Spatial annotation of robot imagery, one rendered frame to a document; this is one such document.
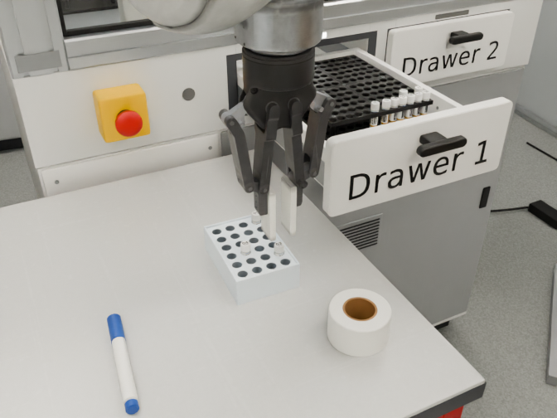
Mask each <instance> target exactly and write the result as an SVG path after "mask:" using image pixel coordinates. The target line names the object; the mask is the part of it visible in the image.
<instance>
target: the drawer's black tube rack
mask: <svg viewBox="0 0 557 418"><path fill-rule="evenodd" d="M312 81H313V84H314V86H315V87H316V90H317V91H318V92H320V91H325V92H326V93H327V94H329V95H330V96H331V97H332V98H333V99H334V100H335V101H336V106H335V107H334V109H333V111H332V113H331V115H330V117H336V116H337V115H341V114H348V113H351V112H356V111H359V110H363V109H370V108H371V102H372V101H378V102H379V103H380V106H382V100H383V99H389V100H390V99H391V98H392V97H397V98H399V92H400V90H407V91H408V94H414V89H412V88H411V87H409V86H407V85H406V84H404V83H402V82H401V81H399V80H397V79H396V78H394V77H392V76H390V75H388V74H386V73H385V72H384V71H382V70H380V69H378V68H376V67H375V66H373V65H371V64H370V63H368V62H366V61H364V60H362V59H361V58H360V57H358V56H355V55H350V56H342V57H337V58H332V59H327V60H322V61H315V67H314V78H313V80H312ZM310 109H311V107H310V106H309V108H308V110H307V111H306V113H305V114H304V116H303V117H302V120H303V122H304V123H305V124H306V125H308V116H309V112H310ZM369 127H370V119H365V120H361V121H357V122H353V123H349V124H343V125H339V126H335V127H330V126H329V125H327V132H326V137H325V140H326V141H327V140H328V139H329V138H330V137H332V136H337V135H340V134H347V133H350V132H354V131H357V130H362V129H368V128H369Z"/></svg>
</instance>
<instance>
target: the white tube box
mask: <svg viewBox="0 0 557 418"><path fill-rule="evenodd" d="M204 235H205V245H206V251H207V252H208V254H209V256H210V257H211V259H212V261H213V263H214V265H215V266H216V268H217V270H218V271H219V273H220V276H221V277H222V279H223V280H224V282H225V284H226V286H227V288H228V290H229V291H230V293H231V295H232V296H233V298H234V300H235V302H236V303H237V305H240V304H245V303H248V302H251V301H254V300H256V299H262V298H264V297H267V296H270V295H273V294H278V293H281V292H283V291H287V290H290V289H295V288H297V287H299V275H300V264H299V262H298V261H297V259H296V258H295V257H294V255H293V254H292V252H291V251H290V250H289V248H288V247H287V246H286V245H285V244H284V242H283V241H282V239H281V238H280V237H279V235H278V234H277V232H276V240H275V241H270V240H269V238H268V237H267V236H266V235H265V234H264V232H263V230H262V229H261V219H260V224H258V225H255V224H253V223H252V216H251V215H249V216H243V217H240V218H236V219H232V220H228V221H223V222H219V223H216V224H212V225H209V226H204ZM242 241H248V242H249V243H250V254H249V255H242V254H241V249H240V243H241V242H242ZM278 241H280V242H283V244H284V251H283V255H282V256H276V255H274V244H275V243H276V242H278Z"/></svg>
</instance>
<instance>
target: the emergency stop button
mask: <svg viewBox="0 0 557 418"><path fill-rule="evenodd" d="M142 127H143V120H142V118H141V116H140V115H139V114H138V113H137V112H135V111H133V110H125V111H123V112H122V113H120V114H119V115H118V116H117V118H116V120H115V128H116V129H117V131H118V132H119V133H120V134H121V135H123V136H125V137H132V136H134V135H136V134H138V133H139V132H140V130H141V129H142Z"/></svg>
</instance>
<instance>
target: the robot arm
mask: <svg viewBox="0 0 557 418"><path fill-rule="evenodd" d="M128 1H129V2H130V3H131V4H132V5H133V6H134V7H135V8H136V9H137V10H138V11H139V12H140V13H142V14H143V15H144V16H145V17H146V18H148V19H150V20H151V21H153V24H154V25H156V26H157V27H159V28H162V29H164V30H166V31H170V32H174V33H179V34H186V35H201V34H208V33H213V32H219V31H223V30H225V29H228V28H231V27H234V31H235V39H236V40H237V42H238V43H239V44H241V45H242V68H243V82H244V88H243V91H242V93H241V95H240V102H239V103H238V104H237V105H236V106H234V107H233V108H232V109H230V110H227V109H222V110H221V111H220V112H219V117H220V119H221V121H222V122H223V124H224V125H225V127H226V128H227V132H228V136H229V141H230V148H231V152H232V156H233V160H234V165H235V172H236V177H237V181H238V182H239V184H240V185H241V186H242V188H244V190H245V191H246V192H247V193H251V192H254V208H255V210H256V211H257V212H258V213H259V215H260V216H261V229H262V230H263V232H264V234H265V235H266V236H267V237H268V238H269V240H270V241H275V240H276V192H275V190H274V189H273V188H272V187H271V186H270V177H271V168H272V160H273V150H274V140H276V138H277V130H278V129H281V128H283V140H284V148H285V157H286V165H287V174H288V175H289V178H288V177H287V176H282V177H281V224H282V225H283V227H284V228H285V230H286V231H287V232H288V233H289V235H290V236H295V234H296V211H297V207H299V206H301V205H302V203H303V189H304V188H306V187H307V185H308V183H307V182H306V180H307V179H308V178H310V177H316V176H317V175H318V174H319V169H320V164H321V160H322V151H323V146H324V142H325V137H326V132H327V124H328V119H329V117H330V115H331V113H332V111H333V109H334V107H335V106H336V101H335V100H334V99H333V98H332V97H331V96H330V95H329V94H327V93H326V92H325V91H320V92H318V91H317V90H316V87H315V86H314V84H313V81H312V80H313V78H314V67H315V45H316V44H318V43H319V42H320V41H321V39H322V30H323V10H324V0H128ZM309 106H310V107H311V109H310V112H309V116H308V126H307V131H306V136H305V141H304V146H303V143H302V133H303V120H302V117H303V116H304V114H305V113H306V111H307V110H308V108H309ZM246 113H248V114H249V116H250V117H251V118H252V119H253V120H254V130H255V143H254V163H253V174H252V169H251V165H250V160H249V152H248V147H247V143H246V137H245V133H244V131H243V129H242V128H243V127H244V126H245V114H246Z"/></svg>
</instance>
